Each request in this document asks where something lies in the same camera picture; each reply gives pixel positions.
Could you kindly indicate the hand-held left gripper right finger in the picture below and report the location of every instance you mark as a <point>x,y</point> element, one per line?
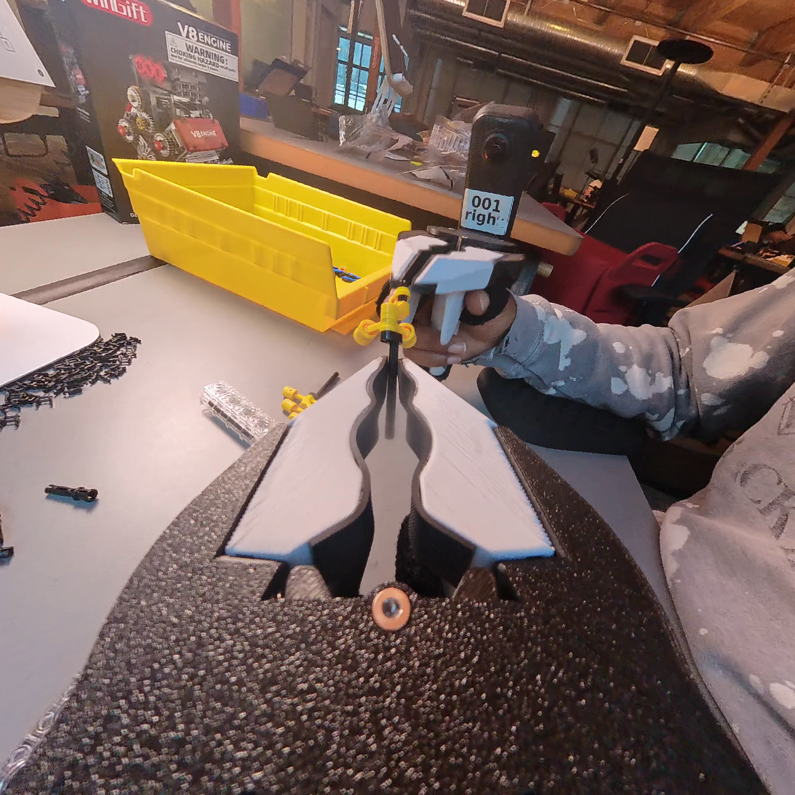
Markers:
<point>478,490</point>

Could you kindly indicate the grey desk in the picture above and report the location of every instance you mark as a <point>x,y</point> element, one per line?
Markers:
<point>155,497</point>

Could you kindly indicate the black toy engine box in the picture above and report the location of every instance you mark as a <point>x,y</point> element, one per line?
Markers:
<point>124,93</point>

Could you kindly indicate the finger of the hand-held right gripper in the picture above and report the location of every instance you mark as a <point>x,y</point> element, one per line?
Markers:
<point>410,254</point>
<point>466,270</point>

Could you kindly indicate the yellow plastic bin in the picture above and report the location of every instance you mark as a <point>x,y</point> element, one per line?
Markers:
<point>248,248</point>

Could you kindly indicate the white book stand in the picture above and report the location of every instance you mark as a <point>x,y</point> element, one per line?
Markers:
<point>37,335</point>

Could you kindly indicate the black connector pin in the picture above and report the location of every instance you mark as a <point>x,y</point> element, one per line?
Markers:
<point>71,493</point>

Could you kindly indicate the pile of clear plastic bags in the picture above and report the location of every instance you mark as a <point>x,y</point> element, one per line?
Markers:
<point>372,133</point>

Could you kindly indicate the person's grey sweatshirt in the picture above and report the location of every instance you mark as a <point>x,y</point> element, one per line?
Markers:
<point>733,590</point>

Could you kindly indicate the wooden table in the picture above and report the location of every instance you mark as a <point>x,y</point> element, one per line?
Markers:
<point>341,167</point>

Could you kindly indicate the pile of black pins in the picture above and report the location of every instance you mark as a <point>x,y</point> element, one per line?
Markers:
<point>81,366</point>

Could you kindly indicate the metal ventilation duct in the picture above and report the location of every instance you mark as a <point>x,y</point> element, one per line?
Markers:
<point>559,37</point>

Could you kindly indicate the red plastic object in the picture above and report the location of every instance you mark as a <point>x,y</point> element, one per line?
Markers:
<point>596,273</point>

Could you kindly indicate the person's right hand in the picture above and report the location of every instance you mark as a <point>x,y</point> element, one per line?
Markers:
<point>478,329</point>

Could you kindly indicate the clear cylinder block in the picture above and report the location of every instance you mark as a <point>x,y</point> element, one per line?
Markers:
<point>43,723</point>
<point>239,410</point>

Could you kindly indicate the black axle with yellow pistons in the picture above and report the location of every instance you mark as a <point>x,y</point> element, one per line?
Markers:
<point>394,310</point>
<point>295,400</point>

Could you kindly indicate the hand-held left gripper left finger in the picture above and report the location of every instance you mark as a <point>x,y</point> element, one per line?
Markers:
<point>298,490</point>

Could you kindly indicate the black floor lamp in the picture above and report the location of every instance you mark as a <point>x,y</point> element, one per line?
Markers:
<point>683,51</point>

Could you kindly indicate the group of blue pins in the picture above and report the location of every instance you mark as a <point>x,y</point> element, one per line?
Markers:
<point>345,274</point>

